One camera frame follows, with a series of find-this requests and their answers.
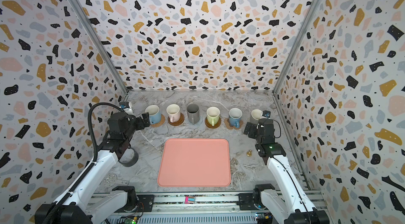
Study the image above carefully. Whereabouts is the brown rattan woven coaster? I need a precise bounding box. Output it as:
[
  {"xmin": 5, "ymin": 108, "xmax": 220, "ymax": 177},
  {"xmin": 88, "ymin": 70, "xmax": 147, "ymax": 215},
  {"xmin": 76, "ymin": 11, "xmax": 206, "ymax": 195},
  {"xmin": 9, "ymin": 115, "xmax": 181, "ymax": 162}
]
[{"xmin": 151, "ymin": 114, "xmax": 166, "ymax": 128}]

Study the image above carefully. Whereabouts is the pink tray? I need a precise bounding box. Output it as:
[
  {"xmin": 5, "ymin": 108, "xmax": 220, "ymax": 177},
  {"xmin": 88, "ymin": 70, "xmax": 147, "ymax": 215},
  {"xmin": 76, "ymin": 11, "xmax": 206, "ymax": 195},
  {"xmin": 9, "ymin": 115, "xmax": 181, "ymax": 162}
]
[{"xmin": 157, "ymin": 139, "xmax": 232, "ymax": 187}]

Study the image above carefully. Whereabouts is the cork paw coaster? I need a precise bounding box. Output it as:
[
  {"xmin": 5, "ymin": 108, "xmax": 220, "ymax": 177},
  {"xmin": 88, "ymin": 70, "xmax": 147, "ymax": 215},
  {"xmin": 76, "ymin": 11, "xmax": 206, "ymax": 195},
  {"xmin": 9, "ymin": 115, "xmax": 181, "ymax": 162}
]
[{"xmin": 225, "ymin": 118, "xmax": 244, "ymax": 130}]

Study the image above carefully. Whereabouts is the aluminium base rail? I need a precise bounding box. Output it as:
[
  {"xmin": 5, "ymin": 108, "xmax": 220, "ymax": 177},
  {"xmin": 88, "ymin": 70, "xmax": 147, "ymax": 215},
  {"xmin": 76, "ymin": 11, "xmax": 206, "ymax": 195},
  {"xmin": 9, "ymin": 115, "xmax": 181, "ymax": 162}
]
[{"xmin": 56, "ymin": 190, "xmax": 333, "ymax": 224}]

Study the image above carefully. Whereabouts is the light brown wooden coaster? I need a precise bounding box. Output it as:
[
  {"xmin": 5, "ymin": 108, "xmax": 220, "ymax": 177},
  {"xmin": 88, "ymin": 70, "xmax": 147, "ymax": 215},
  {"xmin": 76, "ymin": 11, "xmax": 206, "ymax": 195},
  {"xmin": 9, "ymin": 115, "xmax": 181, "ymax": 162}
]
[{"xmin": 205, "ymin": 117, "xmax": 222, "ymax": 129}]

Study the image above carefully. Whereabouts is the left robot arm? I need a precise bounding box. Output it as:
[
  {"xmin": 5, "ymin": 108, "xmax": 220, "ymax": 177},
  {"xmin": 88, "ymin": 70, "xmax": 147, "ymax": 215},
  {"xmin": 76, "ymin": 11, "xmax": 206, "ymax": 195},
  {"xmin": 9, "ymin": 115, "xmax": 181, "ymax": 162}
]
[{"xmin": 34, "ymin": 102, "xmax": 151, "ymax": 224}]

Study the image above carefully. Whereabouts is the dark brown wooden coaster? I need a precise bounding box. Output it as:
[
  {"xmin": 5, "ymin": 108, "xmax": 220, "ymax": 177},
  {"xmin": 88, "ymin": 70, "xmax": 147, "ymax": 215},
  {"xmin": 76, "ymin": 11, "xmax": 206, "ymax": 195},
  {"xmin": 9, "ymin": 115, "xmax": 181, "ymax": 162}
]
[{"xmin": 167, "ymin": 113, "xmax": 185, "ymax": 127}]

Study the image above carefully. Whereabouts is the green mug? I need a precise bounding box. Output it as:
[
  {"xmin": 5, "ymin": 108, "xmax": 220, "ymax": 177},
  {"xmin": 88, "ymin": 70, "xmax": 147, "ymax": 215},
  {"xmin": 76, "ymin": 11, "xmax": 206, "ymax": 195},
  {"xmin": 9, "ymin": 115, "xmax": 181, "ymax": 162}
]
[{"xmin": 206, "ymin": 107, "xmax": 220, "ymax": 127}]

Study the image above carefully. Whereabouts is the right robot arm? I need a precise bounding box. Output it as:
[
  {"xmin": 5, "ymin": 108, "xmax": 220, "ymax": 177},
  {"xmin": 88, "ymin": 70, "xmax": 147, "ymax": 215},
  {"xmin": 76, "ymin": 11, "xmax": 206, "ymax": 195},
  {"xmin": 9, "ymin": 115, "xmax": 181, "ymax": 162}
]
[{"xmin": 244, "ymin": 117, "xmax": 330, "ymax": 224}]

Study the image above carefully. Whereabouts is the black tape roll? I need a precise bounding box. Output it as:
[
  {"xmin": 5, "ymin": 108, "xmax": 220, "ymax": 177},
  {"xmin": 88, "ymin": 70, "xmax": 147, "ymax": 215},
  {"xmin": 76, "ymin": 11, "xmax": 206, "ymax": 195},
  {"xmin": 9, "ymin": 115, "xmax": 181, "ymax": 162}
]
[{"xmin": 119, "ymin": 148, "xmax": 139, "ymax": 168}]

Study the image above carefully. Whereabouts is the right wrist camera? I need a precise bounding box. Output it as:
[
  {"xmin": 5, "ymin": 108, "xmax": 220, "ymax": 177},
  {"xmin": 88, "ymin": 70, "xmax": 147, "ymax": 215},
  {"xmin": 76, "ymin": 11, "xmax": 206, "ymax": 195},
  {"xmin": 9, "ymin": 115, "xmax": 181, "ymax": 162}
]
[{"xmin": 262, "ymin": 110, "xmax": 271, "ymax": 119}]

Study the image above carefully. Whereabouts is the pink handled cream mug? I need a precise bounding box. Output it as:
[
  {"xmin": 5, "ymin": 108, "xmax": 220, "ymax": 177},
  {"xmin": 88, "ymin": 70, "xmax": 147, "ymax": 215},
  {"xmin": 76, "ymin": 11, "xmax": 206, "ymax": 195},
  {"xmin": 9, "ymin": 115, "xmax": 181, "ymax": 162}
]
[{"xmin": 166, "ymin": 104, "xmax": 180, "ymax": 122}]

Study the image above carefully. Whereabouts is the dark grey mug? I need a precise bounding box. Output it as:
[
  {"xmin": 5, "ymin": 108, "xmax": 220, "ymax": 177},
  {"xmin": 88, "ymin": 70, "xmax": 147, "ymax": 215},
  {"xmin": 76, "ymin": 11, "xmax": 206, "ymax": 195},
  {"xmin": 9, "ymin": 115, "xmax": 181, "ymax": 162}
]
[{"xmin": 186, "ymin": 104, "xmax": 200, "ymax": 125}]

